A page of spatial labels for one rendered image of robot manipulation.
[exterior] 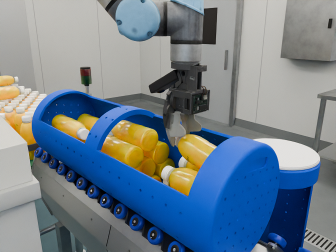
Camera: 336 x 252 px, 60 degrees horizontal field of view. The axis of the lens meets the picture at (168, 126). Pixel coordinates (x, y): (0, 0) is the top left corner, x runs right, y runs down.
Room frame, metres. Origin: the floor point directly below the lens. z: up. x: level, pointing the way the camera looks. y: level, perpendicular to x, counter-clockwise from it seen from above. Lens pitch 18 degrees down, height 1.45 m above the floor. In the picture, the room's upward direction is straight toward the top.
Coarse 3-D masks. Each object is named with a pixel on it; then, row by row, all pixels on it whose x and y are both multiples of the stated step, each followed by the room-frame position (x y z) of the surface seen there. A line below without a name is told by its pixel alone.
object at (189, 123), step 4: (180, 112) 0.74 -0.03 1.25; (180, 116) 0.74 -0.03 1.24; (184, 116) 0.73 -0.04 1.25; (188, 116) 0.73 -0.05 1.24; (192, 116) 0.72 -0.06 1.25; (184, 120) 0.73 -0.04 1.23; (188, 120) 0.73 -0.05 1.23; (192, 120) 0.72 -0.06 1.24; (184, 124) 0.73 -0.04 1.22; (188, 124) 0.73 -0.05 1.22; (192, 124) 0.72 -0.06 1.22; (196, 124) 0.72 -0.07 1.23; (200, 124) 0.71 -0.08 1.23; (184, 128) 0.73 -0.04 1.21; (188, 128) 0.73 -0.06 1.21; (192, 128) 0.73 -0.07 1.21; (196, 128) 0.72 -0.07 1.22; (200, 128) 0.71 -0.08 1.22; (188, 132) 0.74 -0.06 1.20
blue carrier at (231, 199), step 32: (64, 96) 1.17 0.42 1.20; (32, 128) 1.06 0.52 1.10; (96, 128) 0.80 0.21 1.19; (160, 128) 0.94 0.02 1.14; (64, 160) 0.90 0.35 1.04; (96, 160) 0.73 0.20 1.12; (224, 160) 0.52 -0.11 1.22; (256, 160) 0.56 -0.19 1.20; (128, 192) 0.63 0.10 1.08; (160, 192) 0.55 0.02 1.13; (192, 192) 0.50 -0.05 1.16; (224, 192) 0.48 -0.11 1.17; (256, 192) 0.57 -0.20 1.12; (160, 224) 0.56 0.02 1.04; (192, 224) 0.48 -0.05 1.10; (224, 224) 0.48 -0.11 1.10; (256, 224) 0.58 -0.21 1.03
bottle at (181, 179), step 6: (174, 168) 0.65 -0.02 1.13; (180, 168) 0.63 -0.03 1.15; (186, 168) 0.62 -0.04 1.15; (168, 174) 0.64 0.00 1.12; (174, 174) 0.61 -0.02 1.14; (180, 174) 0.60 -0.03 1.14; (186, 174) 0.60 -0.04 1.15; (192, 174) 0.59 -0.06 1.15; (168, 180) 0.64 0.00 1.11; (174, 180) 0.60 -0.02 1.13; (180, 180) 0.59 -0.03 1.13; (186, 180) 0.58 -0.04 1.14; (192, 180) 0.58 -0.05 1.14; (174, 186) 0.60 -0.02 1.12; (180, 186) 0.58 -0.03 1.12; (186, 186) 0.57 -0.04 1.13; (186, 192) 0.57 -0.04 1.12
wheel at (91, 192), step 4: (92, 184) 0.85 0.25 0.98; (88, 188) 0.84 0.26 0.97; (92, 188) 0.83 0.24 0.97; (96, 188) 0.83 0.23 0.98; (88, 192) 0.83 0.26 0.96; (92, 192) 0.82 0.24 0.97; (96, 192) 0.82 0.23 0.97; (88, 196) 0.82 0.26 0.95; (92, 196) 0.81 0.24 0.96; (96, 196) 0.82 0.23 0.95
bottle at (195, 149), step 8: (184, 136) 0.69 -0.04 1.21; (192, 136) 0.68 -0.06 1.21; (200, 136) 0.69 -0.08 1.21; (176, 144) 0.70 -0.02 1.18; (184, 144) 0.67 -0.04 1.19; (192, 144) 0.65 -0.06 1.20; (200, 144) 0.65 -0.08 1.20; (208, 144) 0.65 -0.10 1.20; (184, 152) 0.66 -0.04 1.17; (192, 152) 0.64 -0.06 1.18; (200, 152) 0.63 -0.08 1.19; (208, 152) 0.62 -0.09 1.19; (192, 160) 0.64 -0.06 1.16; (200, 160) 0.62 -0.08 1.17
